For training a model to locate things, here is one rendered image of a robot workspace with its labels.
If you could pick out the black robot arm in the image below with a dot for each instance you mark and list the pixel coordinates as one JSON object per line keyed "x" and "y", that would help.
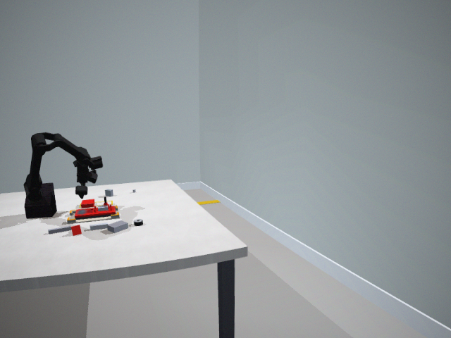
{"x": 33, "y": 181}

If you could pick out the red square block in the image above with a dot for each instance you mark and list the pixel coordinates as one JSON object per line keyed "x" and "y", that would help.
{"x": 76, "y": 230}

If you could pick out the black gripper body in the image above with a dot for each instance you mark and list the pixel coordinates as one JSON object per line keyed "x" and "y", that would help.
{"x": 82, "y": 190}

